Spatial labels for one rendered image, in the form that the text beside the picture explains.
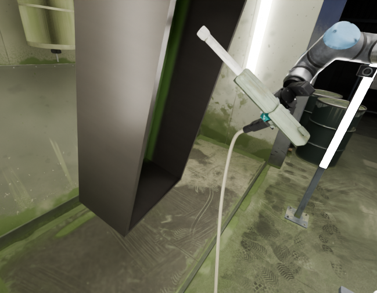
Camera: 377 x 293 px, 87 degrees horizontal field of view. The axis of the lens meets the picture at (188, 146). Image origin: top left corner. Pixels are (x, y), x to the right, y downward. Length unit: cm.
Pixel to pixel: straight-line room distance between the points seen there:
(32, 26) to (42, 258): 152
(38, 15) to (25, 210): 130
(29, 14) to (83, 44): 100
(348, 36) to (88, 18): 81
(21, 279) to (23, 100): 122
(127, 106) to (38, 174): 128
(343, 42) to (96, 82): 82
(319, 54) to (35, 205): 190
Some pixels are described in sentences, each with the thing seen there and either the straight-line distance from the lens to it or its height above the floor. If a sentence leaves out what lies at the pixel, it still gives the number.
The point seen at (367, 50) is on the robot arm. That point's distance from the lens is 93.
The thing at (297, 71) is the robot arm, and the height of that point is 135.
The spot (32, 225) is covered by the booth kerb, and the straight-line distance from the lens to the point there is 192.
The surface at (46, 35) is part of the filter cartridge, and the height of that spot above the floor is 133.
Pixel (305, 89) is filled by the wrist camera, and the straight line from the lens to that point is 75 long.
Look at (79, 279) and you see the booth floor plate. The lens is 163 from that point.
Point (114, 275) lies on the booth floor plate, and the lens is 159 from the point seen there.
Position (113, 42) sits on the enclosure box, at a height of 138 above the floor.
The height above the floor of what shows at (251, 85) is 131.
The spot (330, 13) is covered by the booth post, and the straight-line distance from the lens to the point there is 267.
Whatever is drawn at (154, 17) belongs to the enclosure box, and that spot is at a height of 146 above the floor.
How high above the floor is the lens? 142
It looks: 28 degrees down
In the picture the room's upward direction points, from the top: 7 degrees clockwise
